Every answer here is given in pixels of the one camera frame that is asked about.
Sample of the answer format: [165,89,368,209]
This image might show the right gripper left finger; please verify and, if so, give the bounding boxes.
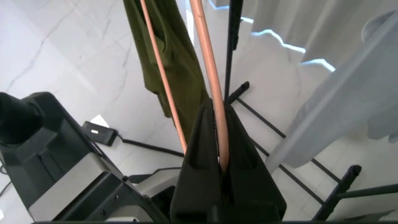
[170,98,223,222]

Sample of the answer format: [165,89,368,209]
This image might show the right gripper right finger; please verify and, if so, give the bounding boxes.
[222,104,287,222]

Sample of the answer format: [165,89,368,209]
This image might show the green garment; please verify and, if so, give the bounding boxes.
[123,0,210,144]

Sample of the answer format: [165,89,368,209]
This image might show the pale grey shorts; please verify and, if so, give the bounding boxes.
[266,9,398,174]

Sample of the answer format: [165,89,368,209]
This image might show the pink clothes hanger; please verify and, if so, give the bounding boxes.
[139,0,230,172]

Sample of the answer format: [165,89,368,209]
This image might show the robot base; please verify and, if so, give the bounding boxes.
[0,91,183,222]

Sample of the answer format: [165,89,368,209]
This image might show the black clothes rack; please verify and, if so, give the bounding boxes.
[223,0,398,222]

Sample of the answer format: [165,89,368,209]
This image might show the black power adapter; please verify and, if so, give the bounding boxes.
[82,120,119,147]

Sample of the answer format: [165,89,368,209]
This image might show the white curtain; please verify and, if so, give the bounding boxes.
[214,0,398,73]

